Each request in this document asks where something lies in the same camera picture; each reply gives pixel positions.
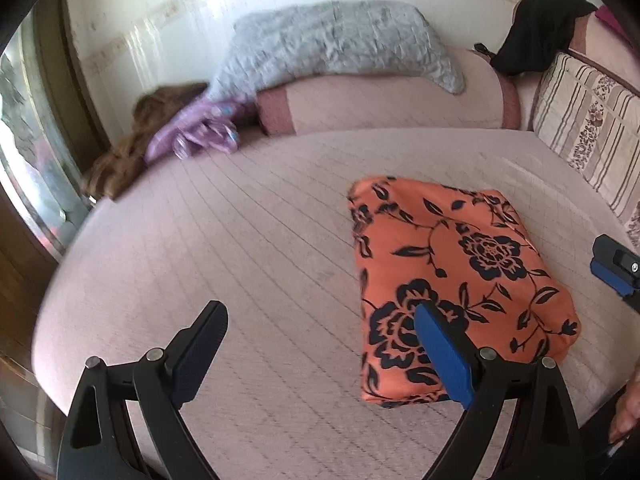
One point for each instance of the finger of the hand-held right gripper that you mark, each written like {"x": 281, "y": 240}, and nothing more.
{"x": 612, "y": 272}

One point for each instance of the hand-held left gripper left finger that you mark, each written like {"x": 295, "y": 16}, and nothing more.
{"x": 200, "y": 355}

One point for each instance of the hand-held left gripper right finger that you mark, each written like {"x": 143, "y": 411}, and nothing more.
{"x": 445, "y": 355}

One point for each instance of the orange black floral garment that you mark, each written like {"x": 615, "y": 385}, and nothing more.
{"x": 450, "y": 240}

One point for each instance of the person's right hand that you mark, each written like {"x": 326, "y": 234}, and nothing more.
{"x": 627, "y": 410}

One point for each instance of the pink quilted bed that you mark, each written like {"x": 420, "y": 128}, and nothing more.
{"x": 225, "y": 240}

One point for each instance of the striped floral pillow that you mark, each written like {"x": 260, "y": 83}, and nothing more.
{"x": 585, "y": 120}

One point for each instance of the brown cloth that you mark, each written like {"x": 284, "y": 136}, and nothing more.
{"x": 120, "y": 170}

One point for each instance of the purple garment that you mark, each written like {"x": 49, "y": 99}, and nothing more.
{"x": 200, "y": 120}

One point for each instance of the black cloth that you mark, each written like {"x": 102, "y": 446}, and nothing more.
{"x": 540, "y": 30}

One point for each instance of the magenta cloth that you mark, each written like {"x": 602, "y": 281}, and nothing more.
{"x": 612, "y": 17}

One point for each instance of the window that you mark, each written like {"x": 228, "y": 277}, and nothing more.
{"x": 35, "y": 160}

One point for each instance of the pink bolster cushion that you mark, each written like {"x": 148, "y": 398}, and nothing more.
{"x": 375, "y": 105}

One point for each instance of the grey quilted blanket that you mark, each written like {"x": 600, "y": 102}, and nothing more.
{"x": 325, "y": 40}

